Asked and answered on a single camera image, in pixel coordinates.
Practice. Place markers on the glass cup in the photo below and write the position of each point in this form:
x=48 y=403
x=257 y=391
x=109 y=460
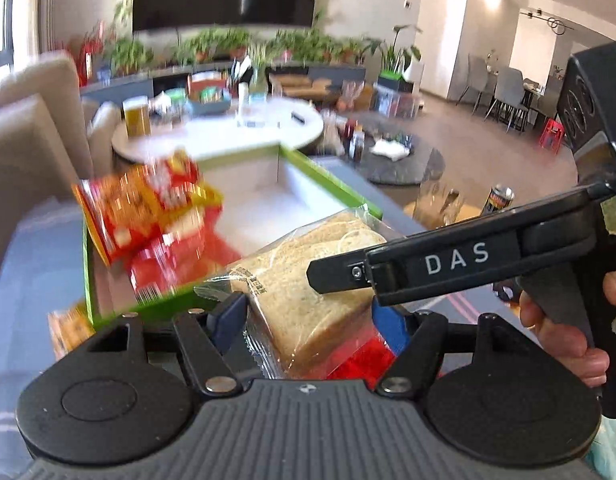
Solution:
x=440 y=205

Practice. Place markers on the orange snack packet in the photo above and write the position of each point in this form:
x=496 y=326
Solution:
x=72 y=327

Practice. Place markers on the large leafy floor plant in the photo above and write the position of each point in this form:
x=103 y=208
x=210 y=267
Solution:
x=395 y=47

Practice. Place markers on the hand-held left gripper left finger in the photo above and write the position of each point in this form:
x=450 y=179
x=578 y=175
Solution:
x=228 y=316

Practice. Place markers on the clear storage box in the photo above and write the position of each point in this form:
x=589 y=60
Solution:
x=395 y=102

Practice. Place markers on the open cardboard box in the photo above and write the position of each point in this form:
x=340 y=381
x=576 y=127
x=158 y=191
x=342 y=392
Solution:
x=298 y=85

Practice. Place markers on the blue bowl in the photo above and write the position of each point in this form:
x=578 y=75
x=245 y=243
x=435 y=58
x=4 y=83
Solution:
x=210 y=106

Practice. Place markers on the red flower plant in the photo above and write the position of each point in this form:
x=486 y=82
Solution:
x=87 y=55

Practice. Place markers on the grey dining chair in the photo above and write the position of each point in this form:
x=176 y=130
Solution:
x=508 y=92
x=475 y=77

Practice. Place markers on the round white table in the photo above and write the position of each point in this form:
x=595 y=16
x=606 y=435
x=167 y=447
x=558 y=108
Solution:
x=212 y=132

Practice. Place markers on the dark round table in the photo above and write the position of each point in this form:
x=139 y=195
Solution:
x=403 y=166

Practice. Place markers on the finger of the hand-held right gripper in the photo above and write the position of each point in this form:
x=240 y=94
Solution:
x=338 y=274

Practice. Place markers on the blue plaid tablecloth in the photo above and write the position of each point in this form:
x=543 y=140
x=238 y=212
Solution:
x=32 y=310

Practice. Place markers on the dark drink can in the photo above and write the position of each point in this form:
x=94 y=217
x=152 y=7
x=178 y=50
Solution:
x=498 y=200

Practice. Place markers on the light turquoise clothing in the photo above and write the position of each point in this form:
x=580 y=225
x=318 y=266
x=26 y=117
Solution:
x=610 y=452

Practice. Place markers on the sliced brown bread packet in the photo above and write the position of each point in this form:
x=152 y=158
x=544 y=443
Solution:
x=308 y=300

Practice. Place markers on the red yellow cracker packet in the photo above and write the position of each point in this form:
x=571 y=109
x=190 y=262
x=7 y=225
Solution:
x=137 y=205

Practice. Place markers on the green cardboard box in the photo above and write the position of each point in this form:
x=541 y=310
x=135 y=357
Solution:
x=258 y=195

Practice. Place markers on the beige armchair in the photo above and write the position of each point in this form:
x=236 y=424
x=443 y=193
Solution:
x=32 y=125

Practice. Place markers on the white tissue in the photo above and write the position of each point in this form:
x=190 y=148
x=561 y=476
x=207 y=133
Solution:
x=390 y=150

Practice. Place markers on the small red snack packet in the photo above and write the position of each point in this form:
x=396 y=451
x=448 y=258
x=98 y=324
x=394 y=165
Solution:
x=363 y=362

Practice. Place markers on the grey television cabinet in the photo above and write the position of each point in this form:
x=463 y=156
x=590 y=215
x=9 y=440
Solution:
x=167 y=77

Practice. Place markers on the row of potted plants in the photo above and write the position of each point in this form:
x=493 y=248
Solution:
x=212 y=42

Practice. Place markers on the glass vase with green plant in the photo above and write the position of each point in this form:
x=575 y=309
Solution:
x=258 y=80

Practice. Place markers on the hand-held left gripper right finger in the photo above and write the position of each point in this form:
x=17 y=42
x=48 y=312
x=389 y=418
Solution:
x=390 y=327

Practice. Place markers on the black ceiling lamp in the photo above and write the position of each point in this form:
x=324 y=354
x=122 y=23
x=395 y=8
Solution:
x=553 y=22

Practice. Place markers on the yellow canister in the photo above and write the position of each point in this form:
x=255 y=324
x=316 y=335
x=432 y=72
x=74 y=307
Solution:
x=136 y=117

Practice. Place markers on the red plastic stool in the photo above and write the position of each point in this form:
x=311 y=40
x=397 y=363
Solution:
x=552 y=135

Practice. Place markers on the small dark bottle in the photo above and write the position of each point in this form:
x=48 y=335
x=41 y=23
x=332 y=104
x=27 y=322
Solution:
x=357 y=145

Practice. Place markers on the green and black box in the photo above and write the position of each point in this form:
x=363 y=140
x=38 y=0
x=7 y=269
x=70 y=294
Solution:
x=394 y=81

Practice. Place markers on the person's right hand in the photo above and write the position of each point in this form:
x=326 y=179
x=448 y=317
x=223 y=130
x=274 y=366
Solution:
x=563 y=345

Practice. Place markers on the bread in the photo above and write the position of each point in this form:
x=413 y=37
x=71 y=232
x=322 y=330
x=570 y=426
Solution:
x=177 y=260

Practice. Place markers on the beige curtain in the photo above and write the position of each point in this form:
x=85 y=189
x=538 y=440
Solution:
x=32 y=5

